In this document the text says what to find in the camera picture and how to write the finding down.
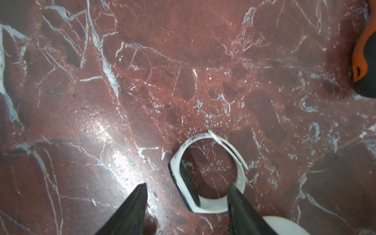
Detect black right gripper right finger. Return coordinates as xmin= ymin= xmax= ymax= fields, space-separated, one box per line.
xmin=227 ymin=185 xmax=276 ymax=235

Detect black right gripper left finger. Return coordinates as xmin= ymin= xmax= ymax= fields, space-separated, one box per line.
xmin=96 ymin=183 xmax=148 ymax=235

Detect white plastic storage box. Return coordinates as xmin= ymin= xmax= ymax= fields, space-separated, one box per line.
xmin=262 ymin=216 xmax=310 ymax=235

